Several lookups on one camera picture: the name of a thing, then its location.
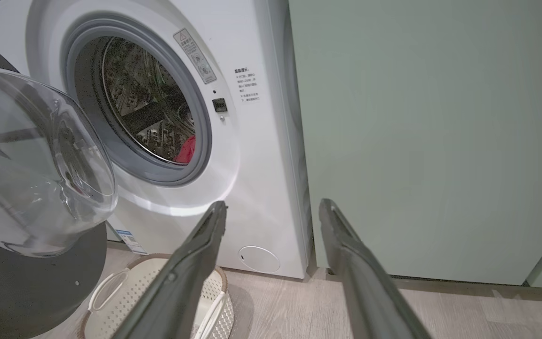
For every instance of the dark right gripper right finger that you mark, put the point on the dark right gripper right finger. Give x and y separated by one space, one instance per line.
365 282

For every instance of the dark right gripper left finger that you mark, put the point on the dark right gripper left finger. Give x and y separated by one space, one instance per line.
181 282

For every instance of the plain red garment white collar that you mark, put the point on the plain red garment white collar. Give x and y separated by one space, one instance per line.
187 150

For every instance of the washing machine door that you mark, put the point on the washing machine door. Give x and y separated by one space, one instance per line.
31 188

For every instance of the grey rubber door gasket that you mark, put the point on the grey rubber door gasket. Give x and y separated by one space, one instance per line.
203 141

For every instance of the white front-load washing machine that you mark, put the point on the white front-load washing machine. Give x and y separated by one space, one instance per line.
252 155

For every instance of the black door latch socket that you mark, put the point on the black door latch socket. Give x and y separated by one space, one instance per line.
219 105

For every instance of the steel washer drum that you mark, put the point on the steel washer drum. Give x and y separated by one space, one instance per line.
148 94

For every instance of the cream perforated laundry basket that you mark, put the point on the cream perforated laundry basket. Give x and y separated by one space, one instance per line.
214 306

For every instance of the blue energy label sticker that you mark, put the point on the blue energy label sticker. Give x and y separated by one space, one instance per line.
131 242

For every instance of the round white filter cover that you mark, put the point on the round white filter cover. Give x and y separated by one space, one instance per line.
259 259

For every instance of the tall pale green cabinet panel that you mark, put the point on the tall pale green cabinet panel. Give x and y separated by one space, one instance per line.
431 141

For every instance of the grey warning sticker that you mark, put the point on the grey warning sticker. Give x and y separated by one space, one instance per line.
195 55

